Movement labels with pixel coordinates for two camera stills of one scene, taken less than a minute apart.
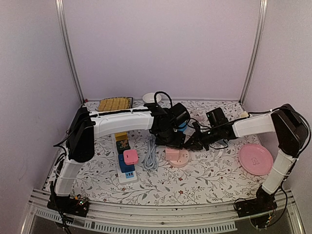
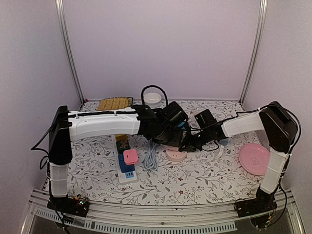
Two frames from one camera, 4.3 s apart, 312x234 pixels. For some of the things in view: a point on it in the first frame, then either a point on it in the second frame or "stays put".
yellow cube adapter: [120, 136] stays put
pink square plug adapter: [130, 156] stays put
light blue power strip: [151, 162] stays put
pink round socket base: [184, 157] -> [173, 153]
